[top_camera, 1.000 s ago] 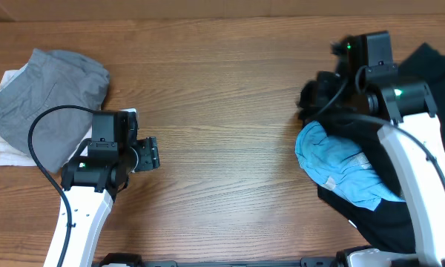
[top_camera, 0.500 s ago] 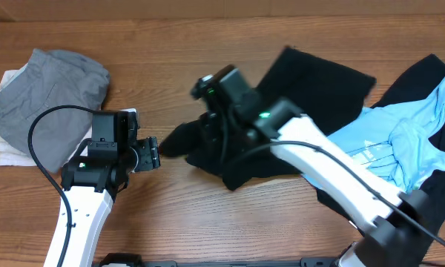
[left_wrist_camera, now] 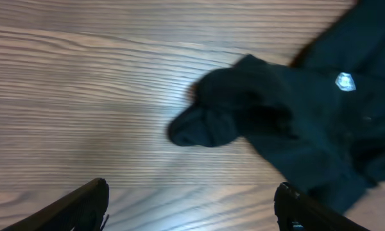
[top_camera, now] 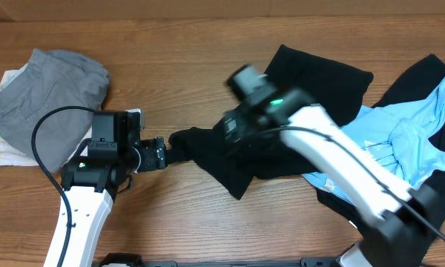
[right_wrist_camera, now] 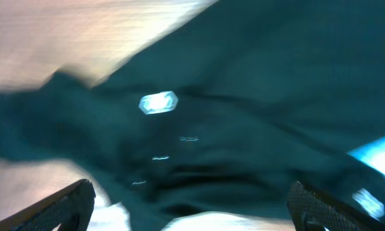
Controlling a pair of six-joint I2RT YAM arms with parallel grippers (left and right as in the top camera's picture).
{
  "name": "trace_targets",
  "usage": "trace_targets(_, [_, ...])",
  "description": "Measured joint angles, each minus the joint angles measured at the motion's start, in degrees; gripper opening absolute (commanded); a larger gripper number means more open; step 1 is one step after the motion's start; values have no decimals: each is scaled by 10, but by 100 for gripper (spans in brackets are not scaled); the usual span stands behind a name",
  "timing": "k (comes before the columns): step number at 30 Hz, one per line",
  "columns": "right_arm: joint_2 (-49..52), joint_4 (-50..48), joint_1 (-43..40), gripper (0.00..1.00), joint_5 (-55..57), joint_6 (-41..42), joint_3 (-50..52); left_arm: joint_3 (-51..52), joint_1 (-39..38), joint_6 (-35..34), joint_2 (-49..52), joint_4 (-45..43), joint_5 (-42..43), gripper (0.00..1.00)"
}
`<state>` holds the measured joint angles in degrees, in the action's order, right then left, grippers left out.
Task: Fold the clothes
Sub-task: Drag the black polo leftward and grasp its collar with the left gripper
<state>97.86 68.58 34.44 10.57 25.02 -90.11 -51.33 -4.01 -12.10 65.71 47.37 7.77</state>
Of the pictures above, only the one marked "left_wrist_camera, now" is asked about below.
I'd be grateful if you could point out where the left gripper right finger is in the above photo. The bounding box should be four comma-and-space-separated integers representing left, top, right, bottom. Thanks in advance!
274, 182, 369, 231

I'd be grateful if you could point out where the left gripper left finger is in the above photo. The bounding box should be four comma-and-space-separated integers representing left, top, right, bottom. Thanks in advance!
1, 178, 110, 231

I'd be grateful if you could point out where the black t-shirt with white logo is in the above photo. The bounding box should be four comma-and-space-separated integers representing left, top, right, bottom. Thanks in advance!
168, 0, 385, 213

